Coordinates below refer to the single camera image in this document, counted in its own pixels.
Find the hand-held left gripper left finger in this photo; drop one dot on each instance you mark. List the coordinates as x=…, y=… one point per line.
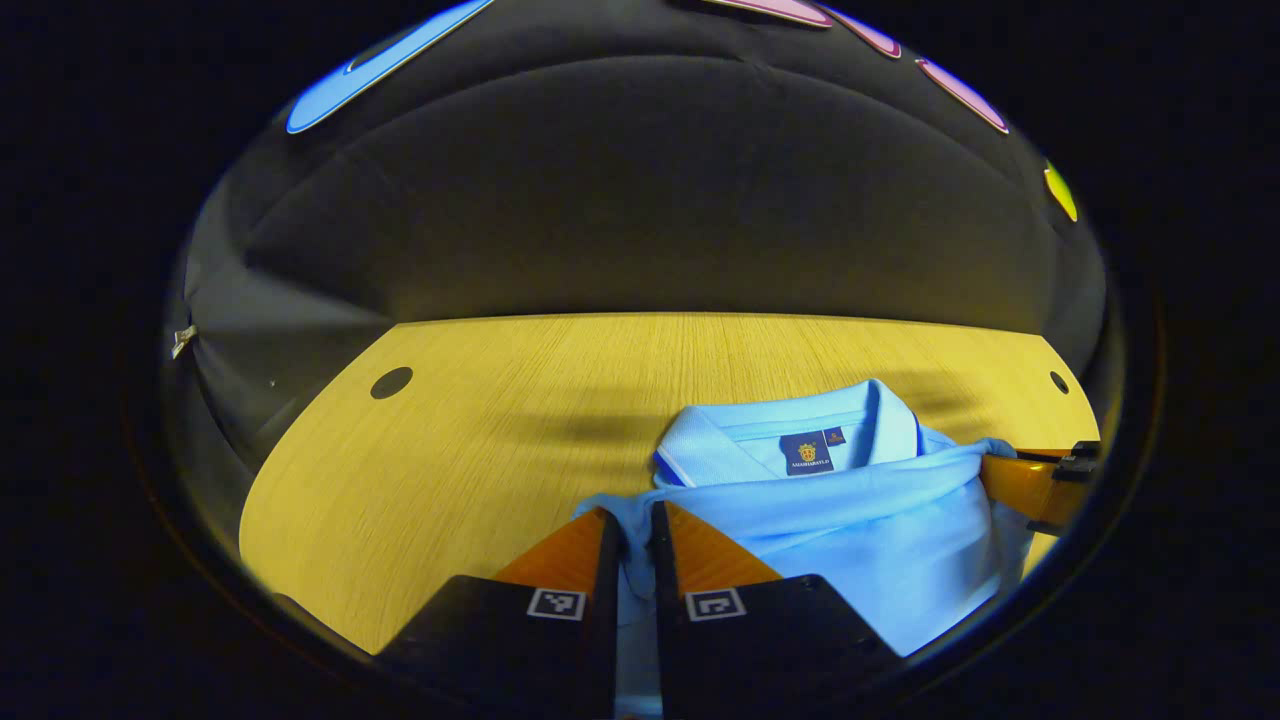
x=540, y=650

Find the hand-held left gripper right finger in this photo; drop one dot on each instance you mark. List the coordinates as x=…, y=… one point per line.
x=750, y=650

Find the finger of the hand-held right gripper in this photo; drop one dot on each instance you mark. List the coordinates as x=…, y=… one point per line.
x=1035, y=490

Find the light blue T-shirt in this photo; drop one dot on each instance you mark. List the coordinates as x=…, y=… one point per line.
x=860, y=530

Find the black backdrop cloth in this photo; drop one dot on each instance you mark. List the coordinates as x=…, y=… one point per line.
x=650, y=200

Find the small metal clip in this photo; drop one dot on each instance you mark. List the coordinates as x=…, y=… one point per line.
x=183, y=340

